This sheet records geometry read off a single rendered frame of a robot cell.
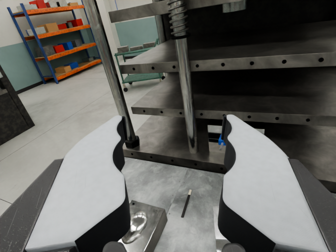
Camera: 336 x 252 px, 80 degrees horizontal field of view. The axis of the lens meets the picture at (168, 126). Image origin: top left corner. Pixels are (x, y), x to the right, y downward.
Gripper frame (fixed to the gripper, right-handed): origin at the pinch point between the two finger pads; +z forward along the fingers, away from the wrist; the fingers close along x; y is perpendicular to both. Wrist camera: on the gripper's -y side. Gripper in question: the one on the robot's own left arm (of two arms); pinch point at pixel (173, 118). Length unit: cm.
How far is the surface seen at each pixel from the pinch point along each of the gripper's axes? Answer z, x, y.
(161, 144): 93, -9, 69
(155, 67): 90, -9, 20
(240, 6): 102, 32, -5
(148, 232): 30, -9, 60
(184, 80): 80, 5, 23
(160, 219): 35, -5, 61
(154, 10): 92, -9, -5
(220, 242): 23, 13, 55
